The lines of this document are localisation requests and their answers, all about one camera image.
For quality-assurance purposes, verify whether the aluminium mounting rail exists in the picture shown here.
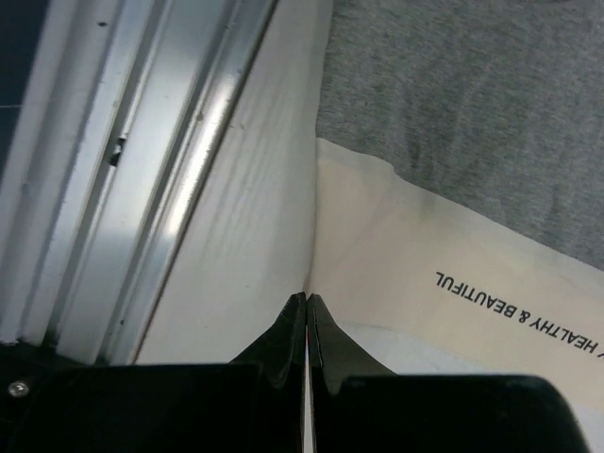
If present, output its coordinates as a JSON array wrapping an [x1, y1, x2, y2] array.
[[1, 1, 276, 364]]

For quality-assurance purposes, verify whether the grey and cream underwear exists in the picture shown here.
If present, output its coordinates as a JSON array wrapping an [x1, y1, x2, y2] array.
[[137, 1, 603, 452]]

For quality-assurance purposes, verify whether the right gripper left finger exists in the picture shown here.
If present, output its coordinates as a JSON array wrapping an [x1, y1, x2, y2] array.
[[1, 294, 306, 452]]

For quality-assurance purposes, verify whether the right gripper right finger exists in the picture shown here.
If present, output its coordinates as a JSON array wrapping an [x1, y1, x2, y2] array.
[[306, 294, 589, 452]]

